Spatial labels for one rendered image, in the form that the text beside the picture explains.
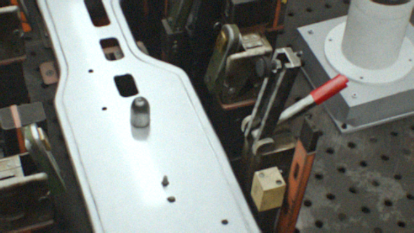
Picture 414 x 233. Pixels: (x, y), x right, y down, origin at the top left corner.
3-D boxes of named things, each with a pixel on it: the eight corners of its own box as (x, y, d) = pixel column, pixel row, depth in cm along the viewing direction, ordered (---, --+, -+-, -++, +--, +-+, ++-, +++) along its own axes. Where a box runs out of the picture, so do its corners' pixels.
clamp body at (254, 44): (191, 168, 154) (204, 29, 125) (245, 155, 157) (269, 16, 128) (207, 205, 148) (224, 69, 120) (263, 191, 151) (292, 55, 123)
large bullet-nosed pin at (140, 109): (127, 121, 123) (127, 93, 118) (146, 116, 124) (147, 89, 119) (133, 135, 121) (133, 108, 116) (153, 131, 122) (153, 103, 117)
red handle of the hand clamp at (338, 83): (245, 123, 113) (337, 64, 110) (251, 129, 115) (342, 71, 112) (255, 145, 111) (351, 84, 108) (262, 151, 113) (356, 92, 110)
